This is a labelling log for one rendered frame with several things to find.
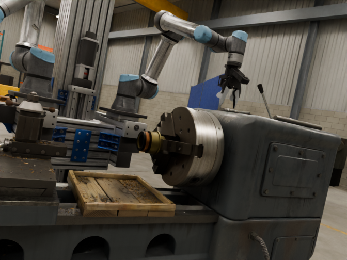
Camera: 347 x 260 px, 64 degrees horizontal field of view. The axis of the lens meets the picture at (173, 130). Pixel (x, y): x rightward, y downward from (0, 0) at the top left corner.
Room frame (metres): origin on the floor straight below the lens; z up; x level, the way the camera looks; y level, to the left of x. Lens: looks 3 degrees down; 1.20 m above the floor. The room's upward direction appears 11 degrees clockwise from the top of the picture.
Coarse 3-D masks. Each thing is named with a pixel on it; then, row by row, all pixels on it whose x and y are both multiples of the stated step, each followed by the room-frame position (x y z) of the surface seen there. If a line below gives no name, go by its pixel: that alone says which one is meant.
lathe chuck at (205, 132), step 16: (176, 112) 1.13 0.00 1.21; (192, 112) 1.04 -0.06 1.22; (176, 128) 1.11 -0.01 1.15; (192, 128) 1.00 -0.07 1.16; (208, 128) 1.01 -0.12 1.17; (208, 144) 0.99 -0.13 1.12; (176, 160) 1.07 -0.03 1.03; (192, 160) 0.97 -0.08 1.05; (208, 160) 0.99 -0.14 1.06; (176, 176) 1.04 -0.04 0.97; (192, 176) 0.99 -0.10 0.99
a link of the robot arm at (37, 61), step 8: (32, 48) 1.37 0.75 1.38; (24, 56) 1.40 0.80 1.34; (32, 56) 1.37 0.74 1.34; (40, 56) 1.36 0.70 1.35; (48, 56) 1.38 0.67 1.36; (24, 64) 1.40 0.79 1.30; (32, 64) 1.36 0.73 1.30; (40, 64) 1.37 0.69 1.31; (48, 64) 1.39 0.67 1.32; (32, 72) 1.36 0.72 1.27; (40, 72) 1.37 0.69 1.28; (48, 72) 1.40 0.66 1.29
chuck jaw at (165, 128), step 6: (162, 114) 1.15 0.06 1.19; (168, 114) 1.14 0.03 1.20; (162, 120) 1.14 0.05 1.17; (168, 120) 1.12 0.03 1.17; (162, 126) 1.09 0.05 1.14; (168, 126) 1.11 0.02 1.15; (174, 126) 1.12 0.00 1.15; (162, 132) 1.08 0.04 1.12; (168, 132) 1.09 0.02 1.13; (174, 132) 1.11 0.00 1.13; (168, 138) 1.11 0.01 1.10; (174, 138) 1.12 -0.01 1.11
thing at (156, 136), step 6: (144, 132) 1.02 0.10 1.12; (150, 132) 1.03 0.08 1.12; (156, 132) 1.05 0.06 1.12; (138, 138) 1.05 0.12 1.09; (144, 138) 1.00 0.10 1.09; (150, 138) 1.02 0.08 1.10; (156, 138) 1.02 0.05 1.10; (162, 138) 1.05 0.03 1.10; (138, 144) 1.05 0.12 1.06; (144, 144) 1.00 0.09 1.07; (150, 144) 1.01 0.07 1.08; (156, 144) 1.02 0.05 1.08; (138, 150) 1.03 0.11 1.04; (144, 150) 1.01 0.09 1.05; (150, 150) 1.02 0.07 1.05; (156, 150) 1.03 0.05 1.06; (162, 150) 1.05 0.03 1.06
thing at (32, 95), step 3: (30, 93) 0.91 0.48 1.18; (33, 93) 0.91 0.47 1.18; (36, 93) 0.92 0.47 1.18; (27, 96) 0.91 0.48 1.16; (30, 96) 0.91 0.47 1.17; (33, 96) 0.91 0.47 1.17; (36, 96) 0.92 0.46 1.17; (27, 99) 0.91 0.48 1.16; (30, 99) 0.91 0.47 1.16; (33, 99) 0.91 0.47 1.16; (36, 99) 0.92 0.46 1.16; (33, 102) 0.91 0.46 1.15; (36, 102) 0.92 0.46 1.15
